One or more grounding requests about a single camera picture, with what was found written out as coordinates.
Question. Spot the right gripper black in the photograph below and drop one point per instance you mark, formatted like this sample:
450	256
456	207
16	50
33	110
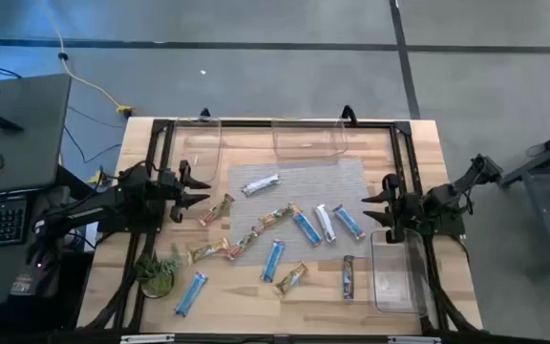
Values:
406	210

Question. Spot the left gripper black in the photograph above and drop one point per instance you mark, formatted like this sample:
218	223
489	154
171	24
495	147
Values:
175	191

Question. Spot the brown granola bar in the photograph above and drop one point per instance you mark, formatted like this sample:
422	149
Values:
216	210
208	251
291	278

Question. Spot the white granola bar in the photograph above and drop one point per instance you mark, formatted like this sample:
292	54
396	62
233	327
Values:
260	185
325	223

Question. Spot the green granola bar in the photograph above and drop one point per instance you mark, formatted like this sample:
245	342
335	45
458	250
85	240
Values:
244	243
277	216

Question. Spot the dark blue granola bar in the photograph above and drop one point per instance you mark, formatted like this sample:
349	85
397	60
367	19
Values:
348	277

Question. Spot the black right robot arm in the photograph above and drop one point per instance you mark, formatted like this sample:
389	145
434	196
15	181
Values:
447	193

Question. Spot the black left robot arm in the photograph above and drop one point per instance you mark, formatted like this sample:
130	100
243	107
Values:
89	205

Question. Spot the clear plastic bin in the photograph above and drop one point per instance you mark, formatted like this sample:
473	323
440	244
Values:
208	143
310	143
399	282

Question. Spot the black table clamp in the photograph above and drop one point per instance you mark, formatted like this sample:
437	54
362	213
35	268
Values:
205	113
349	114

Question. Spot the grey woven mat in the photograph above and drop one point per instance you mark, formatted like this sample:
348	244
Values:
303	186

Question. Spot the small potted green plant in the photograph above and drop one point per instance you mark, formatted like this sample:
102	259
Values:
158	277

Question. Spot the grey side desk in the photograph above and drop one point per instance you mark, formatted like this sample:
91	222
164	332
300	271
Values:
31	143

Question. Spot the small black bar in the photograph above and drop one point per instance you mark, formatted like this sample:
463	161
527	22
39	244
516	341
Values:
6	123

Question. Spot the silver metal bracket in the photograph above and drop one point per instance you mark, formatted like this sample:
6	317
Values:
413	340
146	338

